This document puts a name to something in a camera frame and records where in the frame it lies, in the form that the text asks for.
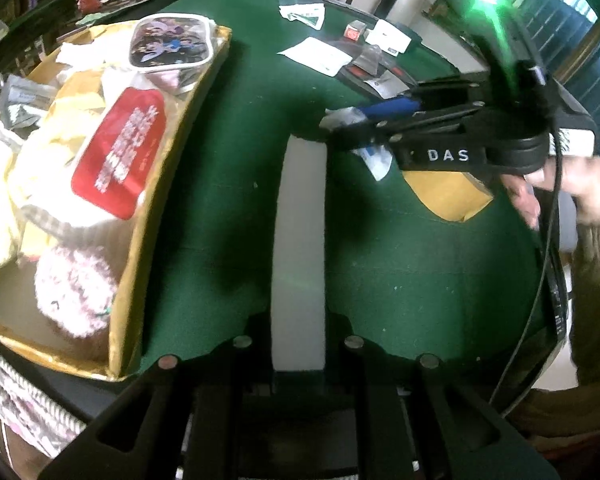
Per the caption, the red white wet wipes pack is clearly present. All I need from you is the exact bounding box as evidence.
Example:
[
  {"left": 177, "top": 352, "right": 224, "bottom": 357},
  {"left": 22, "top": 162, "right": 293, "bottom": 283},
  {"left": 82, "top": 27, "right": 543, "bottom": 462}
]
[{"left": 23, "top": 87, "right": 168, "bottom": 229}]

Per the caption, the brown jacket forearm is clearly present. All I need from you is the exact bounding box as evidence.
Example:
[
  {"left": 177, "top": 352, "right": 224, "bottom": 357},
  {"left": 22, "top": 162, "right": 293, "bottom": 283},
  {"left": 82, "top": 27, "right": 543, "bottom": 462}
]
[{"left": 512, "top": 222, "right": 600, "bottom": 438}]

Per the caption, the white foam sheet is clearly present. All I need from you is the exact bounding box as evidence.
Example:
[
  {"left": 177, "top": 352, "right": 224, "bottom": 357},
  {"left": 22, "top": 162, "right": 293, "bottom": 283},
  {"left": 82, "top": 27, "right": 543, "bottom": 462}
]
[{"left": 270, "top": 136, "right": 327, "bottom": 373}]

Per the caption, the white blue medicine sachet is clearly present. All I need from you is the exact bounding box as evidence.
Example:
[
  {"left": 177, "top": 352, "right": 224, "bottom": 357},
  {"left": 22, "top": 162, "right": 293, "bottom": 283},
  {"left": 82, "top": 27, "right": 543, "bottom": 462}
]
[{"left": 354, "top": 145, "right": 393, "bottom": 182}]

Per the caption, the pale yellow cloth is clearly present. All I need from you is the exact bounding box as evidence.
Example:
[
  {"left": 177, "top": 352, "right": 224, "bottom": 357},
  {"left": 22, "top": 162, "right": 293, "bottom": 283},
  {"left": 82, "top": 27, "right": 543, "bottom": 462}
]
[{"left": 0, "top": 121, "right": 58, "bottom": 270}]

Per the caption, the white green paper packet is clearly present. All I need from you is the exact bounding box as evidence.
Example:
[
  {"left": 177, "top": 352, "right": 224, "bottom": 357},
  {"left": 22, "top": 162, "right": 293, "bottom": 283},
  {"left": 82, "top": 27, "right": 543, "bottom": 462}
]
[{"left": 278, "top": 3, "right": 326, "bottom": 30}]

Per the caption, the silver foil printed pouch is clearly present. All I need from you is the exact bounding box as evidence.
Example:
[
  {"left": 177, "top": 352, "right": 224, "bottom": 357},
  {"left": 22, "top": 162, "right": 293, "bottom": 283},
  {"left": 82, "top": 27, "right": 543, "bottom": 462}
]
[{"left": 0, "top": 75, "right": 58, "bottom": 129}]

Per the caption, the yellow padded envelope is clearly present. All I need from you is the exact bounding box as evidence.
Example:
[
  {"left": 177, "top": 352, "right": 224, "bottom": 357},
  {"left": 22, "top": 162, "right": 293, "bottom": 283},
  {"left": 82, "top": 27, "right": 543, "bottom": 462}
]
[{"left": 402, "top": 171, "right": 493, "bottom": 223}]

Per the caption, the yellow cardboard box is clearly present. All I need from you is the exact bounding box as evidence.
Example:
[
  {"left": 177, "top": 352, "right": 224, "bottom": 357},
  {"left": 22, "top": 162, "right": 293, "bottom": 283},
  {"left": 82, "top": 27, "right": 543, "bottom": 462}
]
[{"left": 0, "top": 13, "right": 232, "bottom": 382}]

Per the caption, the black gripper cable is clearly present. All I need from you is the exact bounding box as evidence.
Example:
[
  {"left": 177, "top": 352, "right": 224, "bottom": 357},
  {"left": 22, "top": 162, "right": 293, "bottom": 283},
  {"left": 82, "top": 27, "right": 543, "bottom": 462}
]
[{"left": 488, "top": 127, "right": 566, "bottom": 406}]

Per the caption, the anime print pencil case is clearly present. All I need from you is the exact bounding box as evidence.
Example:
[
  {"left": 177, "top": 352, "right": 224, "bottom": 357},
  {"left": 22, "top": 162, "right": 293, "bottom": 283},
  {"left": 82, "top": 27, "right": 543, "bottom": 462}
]
[{"left": 128, "top": 13, "right": 219, "bottom": 94}]

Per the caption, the person's right hand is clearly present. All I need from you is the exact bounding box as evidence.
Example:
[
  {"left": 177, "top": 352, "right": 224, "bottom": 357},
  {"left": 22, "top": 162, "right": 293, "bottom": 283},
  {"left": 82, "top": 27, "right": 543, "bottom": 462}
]
[{"left": 500, "top": 156, "right": 600, "bottom": 230}]

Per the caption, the pink patterned zipper pouch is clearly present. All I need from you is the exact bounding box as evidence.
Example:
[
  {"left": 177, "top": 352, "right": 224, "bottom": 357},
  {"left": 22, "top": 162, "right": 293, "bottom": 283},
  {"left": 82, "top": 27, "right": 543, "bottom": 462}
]
[{"left": 0, "top": 353, "right": 86, "bottom": 458}]

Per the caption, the white cloth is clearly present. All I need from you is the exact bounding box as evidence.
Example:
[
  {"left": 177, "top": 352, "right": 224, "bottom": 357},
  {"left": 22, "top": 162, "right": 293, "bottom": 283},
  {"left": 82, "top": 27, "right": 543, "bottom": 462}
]
[{"left": 56, "top": 37, "right": 133, "bottom": 86}]

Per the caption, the white paper sheet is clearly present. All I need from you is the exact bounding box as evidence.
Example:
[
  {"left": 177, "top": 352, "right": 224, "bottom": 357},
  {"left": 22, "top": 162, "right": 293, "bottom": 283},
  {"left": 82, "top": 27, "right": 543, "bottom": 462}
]
[{"left": 279, "top": 37, "right": 353, "bottom": 77}]

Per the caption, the red plastic bag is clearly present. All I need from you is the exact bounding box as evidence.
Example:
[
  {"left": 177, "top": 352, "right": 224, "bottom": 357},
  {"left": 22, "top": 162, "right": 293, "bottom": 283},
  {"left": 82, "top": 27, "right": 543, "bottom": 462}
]
[{"left": 78, "top": 0, "right": 102, "bottom": 14}]

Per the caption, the silver printed tube pack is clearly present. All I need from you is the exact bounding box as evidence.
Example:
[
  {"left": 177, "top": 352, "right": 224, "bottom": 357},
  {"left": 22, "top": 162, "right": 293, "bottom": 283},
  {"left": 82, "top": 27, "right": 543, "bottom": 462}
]
[{"left": 352, "top": 44, "right": 396, "bottom": 76}]

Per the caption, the red grey small box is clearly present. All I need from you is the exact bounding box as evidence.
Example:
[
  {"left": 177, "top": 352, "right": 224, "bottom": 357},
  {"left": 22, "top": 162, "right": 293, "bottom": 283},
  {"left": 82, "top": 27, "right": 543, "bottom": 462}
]
[{"left": 343, "top": 20, "right": 367, "bottom": 42}]

